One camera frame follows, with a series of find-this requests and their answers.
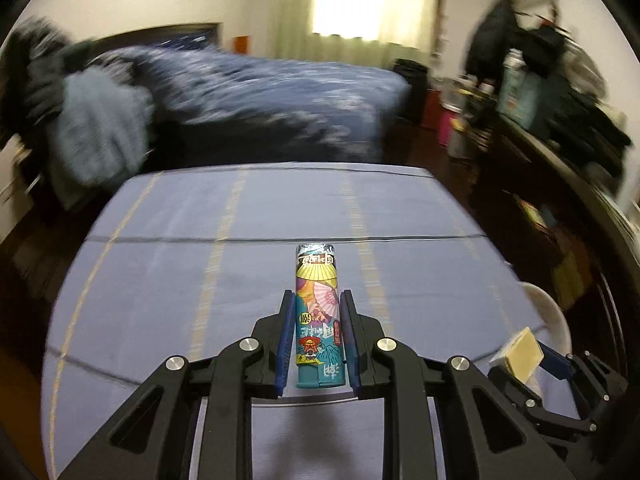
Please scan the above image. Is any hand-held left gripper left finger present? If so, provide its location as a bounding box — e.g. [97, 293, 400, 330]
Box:
[57, 289, 296, 480]

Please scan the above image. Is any pale window curtain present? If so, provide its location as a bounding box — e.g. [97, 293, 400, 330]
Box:
[272, 0, 446, 53]

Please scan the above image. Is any cream yellow small box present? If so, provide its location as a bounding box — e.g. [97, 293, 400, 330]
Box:
[487, 326, 545, 383]

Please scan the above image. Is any white drawer unit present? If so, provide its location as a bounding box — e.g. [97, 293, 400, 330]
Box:
[0, 135, 38, 241]

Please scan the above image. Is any red box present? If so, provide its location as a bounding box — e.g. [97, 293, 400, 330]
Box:
[422, 87, 443, 131]

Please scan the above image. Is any dark wooden headboard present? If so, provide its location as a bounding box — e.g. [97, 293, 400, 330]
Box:
[95, 22, 223, 53]

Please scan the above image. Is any dark wooden cabinet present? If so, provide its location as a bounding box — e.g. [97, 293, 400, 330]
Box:
[470, 110, 640, 351]

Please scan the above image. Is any dark padded jacket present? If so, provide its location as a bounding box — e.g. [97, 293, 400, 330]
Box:
[0, 17, 101, 141]

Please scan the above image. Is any hanging dark coat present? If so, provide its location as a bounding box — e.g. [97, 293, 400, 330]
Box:
[465, 0, 568, 86]

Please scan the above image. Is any light blue towel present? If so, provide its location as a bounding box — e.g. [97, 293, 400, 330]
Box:
[55, 67, 156, 196]

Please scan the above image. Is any black suitcase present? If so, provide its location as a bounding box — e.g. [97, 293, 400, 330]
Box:
[392, 58, 431, 123]

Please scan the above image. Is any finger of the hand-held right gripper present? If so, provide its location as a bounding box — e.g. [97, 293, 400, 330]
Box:
[487, 365, 599, 439]
[537, 341, 628, 420]

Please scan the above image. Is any blue striped tablecloth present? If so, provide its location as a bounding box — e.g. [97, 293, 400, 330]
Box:
[41, 161, 551, 480]

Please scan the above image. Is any blue patterned duvet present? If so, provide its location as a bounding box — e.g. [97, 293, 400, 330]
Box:
[95, 45, 413, 166]

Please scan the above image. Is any pink container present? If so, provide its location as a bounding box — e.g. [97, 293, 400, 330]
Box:
[437, 107, 456, 147]

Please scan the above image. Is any teal printed box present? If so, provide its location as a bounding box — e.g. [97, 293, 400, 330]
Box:
[495, 67, 543, 128]

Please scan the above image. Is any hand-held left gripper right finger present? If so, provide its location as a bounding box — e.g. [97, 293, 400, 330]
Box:
[340, 289, 576, 480]

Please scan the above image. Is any grey container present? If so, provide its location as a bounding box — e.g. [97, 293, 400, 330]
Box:
[447, 110, 476, 161]

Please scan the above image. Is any colourful teal printed can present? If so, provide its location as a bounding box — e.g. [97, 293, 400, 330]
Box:
[292, 242, 347, 390]

